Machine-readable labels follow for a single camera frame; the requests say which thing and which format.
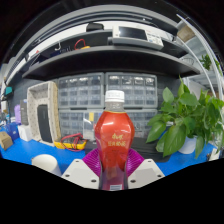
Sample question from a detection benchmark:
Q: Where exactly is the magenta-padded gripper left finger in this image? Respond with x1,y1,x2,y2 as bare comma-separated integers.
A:
60,147,102,191

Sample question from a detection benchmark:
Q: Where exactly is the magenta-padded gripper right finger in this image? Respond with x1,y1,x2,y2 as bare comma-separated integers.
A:
125,147,166,190

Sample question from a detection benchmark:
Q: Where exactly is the red drink bottle white cap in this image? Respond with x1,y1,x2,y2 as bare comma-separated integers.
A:
93,89,136,192

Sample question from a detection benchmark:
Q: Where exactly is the grey parts drawer cabinet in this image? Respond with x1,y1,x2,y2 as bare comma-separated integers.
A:
105,72,158,109
58,109,84,139
57,72,105,110

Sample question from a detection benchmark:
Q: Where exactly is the clear parts drawer cabinet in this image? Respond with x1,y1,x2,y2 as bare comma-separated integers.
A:
83,108,158,139

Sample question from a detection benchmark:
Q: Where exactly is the green plant in white pot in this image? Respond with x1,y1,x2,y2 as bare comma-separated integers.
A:
145,77,224,159

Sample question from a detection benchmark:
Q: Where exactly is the black speaker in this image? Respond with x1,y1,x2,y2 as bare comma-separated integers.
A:
36,104,54,144

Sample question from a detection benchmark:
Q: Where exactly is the white carton box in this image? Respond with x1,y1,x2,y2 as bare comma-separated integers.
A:
17,124,34,142

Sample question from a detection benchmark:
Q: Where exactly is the white charger block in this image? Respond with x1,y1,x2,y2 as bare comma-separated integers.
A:
208,148,222,162

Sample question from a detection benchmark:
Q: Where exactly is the blue box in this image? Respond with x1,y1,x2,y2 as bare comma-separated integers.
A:
4,122,20,141

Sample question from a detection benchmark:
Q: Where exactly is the dark grey carton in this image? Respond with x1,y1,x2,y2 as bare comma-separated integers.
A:
19,99,30,126

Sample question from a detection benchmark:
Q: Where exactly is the white perforated bin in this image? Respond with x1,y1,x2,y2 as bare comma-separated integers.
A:
26,80,62,148

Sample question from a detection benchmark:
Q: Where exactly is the teal box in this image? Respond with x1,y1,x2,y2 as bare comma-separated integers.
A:
3,86,14,97

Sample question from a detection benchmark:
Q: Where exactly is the black workbench shelf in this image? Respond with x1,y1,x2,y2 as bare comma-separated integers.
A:
3,19,201,83

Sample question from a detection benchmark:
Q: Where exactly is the yellow tool with red leads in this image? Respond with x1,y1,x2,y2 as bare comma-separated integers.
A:
73,38,91,51

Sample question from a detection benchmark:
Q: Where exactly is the white shelf unit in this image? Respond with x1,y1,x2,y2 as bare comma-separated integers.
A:
176,13,224,101

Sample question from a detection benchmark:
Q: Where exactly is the white oscilloscope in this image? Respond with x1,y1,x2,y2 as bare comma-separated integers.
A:
111,25,165,50

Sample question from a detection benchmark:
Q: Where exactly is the black pouch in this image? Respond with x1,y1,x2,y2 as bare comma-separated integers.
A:
85,22,105,33

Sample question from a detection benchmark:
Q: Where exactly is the white mug gold handle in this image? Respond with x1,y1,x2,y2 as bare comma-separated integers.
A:
31,153,63,177

